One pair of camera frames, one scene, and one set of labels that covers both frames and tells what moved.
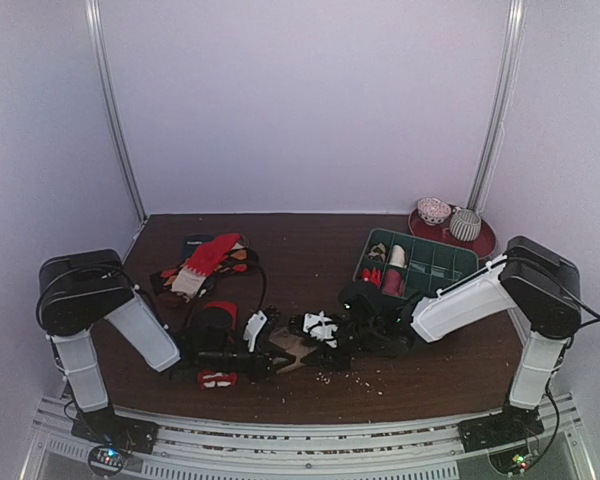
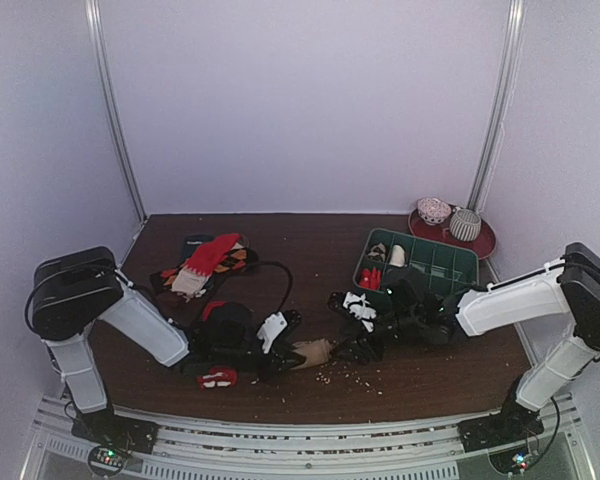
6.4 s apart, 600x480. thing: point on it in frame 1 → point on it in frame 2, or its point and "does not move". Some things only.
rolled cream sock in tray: [398, 256] does not move
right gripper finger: [329, 357] → [363, 348]
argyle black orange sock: [162, 281] does not move
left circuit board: [107, 461] does not move
